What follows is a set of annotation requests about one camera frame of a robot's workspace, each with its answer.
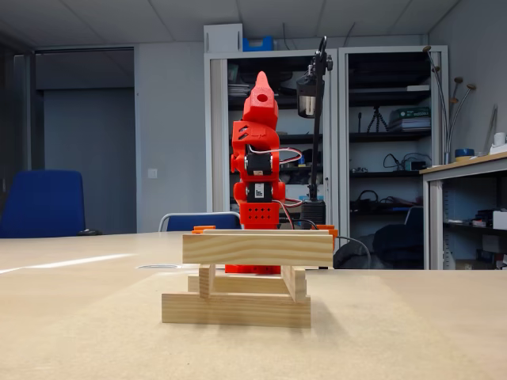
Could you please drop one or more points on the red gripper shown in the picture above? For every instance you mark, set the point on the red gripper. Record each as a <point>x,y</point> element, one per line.
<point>261,104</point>

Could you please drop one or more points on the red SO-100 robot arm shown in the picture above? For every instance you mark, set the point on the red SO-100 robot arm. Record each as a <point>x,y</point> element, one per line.
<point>257,215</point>

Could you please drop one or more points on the stack of papers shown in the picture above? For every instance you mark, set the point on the stack of papers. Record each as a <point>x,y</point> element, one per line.
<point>237,90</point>

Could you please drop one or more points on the blue plastic box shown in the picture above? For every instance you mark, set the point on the blue plastic box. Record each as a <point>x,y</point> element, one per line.
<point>257,44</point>

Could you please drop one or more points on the white cardboard box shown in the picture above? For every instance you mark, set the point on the white cardboard box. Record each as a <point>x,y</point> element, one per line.
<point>222,39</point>

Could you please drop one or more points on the grey open storage cabinet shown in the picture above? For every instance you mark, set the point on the grey open storage cabinet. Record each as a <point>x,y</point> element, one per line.
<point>218,138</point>
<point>343,178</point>

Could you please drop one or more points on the small black tripod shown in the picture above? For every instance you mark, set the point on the small black tripod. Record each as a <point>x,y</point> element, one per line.
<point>378,115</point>

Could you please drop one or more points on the green box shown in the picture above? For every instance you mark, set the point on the green box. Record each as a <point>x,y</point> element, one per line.
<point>410,115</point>

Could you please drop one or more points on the grey door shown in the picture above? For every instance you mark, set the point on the grey door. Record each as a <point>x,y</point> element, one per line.
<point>91,158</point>

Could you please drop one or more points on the black office chair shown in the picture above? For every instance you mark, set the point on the black office chair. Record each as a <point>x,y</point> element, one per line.
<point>396,241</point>

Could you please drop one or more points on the blue tape roll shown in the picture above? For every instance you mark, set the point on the blue tape roll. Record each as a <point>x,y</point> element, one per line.
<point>464,153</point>

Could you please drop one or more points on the black computer mouse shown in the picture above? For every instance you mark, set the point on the black computer mouse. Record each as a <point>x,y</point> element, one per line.
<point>89,232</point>

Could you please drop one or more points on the white paper roll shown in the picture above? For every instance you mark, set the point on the white paper roll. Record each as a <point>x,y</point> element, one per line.
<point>500,138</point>

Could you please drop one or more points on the blue office chair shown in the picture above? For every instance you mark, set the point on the blue office chair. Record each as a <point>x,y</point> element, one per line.
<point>43,206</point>

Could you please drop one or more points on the brown MDF board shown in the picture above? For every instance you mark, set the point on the brown MDF board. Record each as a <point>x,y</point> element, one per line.
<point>237,352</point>

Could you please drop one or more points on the small white box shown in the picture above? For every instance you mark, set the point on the small white box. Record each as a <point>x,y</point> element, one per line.
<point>500,220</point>

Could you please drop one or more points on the black camera stand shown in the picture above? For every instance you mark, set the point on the black camera stand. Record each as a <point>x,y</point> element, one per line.
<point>315,158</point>

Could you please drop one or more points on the white light switch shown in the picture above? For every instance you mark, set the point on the white light switch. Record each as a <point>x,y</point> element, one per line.
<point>152,173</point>

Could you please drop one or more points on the blue chair with grey frame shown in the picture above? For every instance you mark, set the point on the blue chair with grey frame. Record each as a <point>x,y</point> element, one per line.
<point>198,222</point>

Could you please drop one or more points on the wooden desk with grey frame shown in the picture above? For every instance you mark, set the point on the wooden desk with grey frame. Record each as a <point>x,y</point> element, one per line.
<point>483,168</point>

